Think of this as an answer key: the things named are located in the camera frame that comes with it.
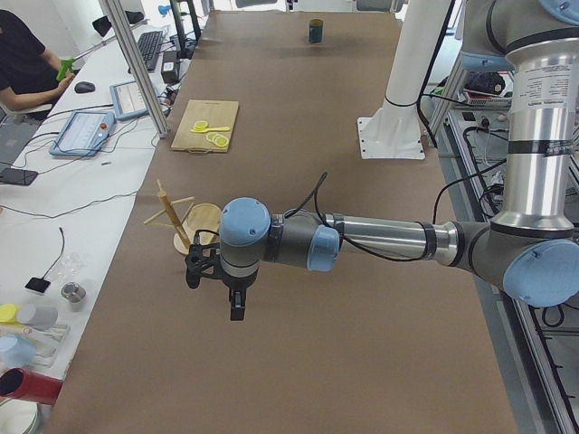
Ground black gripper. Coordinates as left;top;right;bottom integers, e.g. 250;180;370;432
222;270;254;321

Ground dark blue yellow-lined mug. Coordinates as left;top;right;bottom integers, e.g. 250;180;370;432
308;18;324;43

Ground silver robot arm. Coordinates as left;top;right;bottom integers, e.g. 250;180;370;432
220;1;578;320

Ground wooden cup storage rack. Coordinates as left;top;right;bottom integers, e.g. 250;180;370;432
143;179;222;255

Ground small steel cup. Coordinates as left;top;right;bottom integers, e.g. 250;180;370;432
61;282;87;312

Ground clear cup tray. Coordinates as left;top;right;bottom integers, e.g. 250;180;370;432
21;324;70;367

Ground grey plastic cup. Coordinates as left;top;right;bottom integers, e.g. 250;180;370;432
16;304;58;330

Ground light blue plastic cup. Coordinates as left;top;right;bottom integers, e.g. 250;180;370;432
1;334;36;368

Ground yellow plastic cup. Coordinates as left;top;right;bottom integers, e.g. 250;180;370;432
0;304;21;325

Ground red cylinder cup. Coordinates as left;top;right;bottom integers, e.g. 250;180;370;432
1;368;63;405

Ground yellow toy knife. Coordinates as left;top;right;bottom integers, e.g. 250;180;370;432
190;127;231;134

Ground lemon slice on knife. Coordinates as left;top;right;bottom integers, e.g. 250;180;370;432
192;120;209;132

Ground bamboo cutting board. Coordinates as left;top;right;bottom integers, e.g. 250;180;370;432
171;99;239;154

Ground small black square device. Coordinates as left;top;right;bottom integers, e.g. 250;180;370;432
24;277;51;294

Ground far blue teach pendant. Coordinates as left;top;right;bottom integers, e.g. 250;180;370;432
109;80;148;120

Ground blue teach pendant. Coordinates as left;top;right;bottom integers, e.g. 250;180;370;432
109;80;148;120
49;110;116;157

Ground near blue teach pendant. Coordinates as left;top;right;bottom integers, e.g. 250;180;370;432
49;110;116;157

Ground black power adapter box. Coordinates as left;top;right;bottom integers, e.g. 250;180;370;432
161;51;180;84

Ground white bowl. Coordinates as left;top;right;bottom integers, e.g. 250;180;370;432
0;400;40;434

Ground black smartphone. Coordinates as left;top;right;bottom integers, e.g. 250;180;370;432
0;167;38;186

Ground black computer mouse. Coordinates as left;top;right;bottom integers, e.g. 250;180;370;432
74;81;96;94

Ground black keyboard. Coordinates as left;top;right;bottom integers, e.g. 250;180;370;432
138;31;164;71

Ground green toy tool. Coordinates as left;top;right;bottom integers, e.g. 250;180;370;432
56;58;75;82

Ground seated person in black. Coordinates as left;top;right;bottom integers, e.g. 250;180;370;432
1;10;75;111

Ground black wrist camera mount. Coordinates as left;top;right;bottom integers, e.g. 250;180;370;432
185;243;223;289

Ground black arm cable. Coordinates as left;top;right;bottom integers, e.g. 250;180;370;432
284;171;435;263

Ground lemon slices near board handle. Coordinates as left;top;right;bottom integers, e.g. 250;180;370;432
205;132;229;148

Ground aluminium frame post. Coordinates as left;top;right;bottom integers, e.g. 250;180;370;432
103;0;169;138

